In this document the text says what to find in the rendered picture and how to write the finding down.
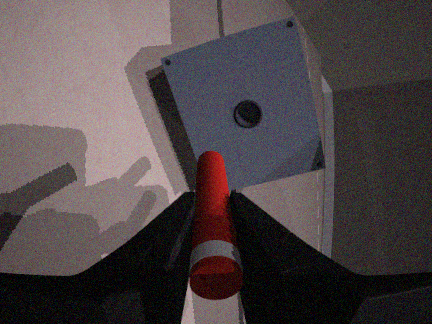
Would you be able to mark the red peg with white band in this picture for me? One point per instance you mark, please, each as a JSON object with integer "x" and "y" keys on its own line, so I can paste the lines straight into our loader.
{"x": 215, "y": 270}

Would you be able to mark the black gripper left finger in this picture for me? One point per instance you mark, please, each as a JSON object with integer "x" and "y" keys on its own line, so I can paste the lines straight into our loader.
{"x": 143, "y": 282}

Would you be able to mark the dark blue sloped panel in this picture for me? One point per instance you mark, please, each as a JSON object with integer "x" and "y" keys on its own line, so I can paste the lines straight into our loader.
{"x": 248, "y": 96}

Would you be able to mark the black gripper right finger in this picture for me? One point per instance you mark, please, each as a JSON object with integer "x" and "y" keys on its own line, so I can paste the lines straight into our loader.
{"x": 286, "y": 281}

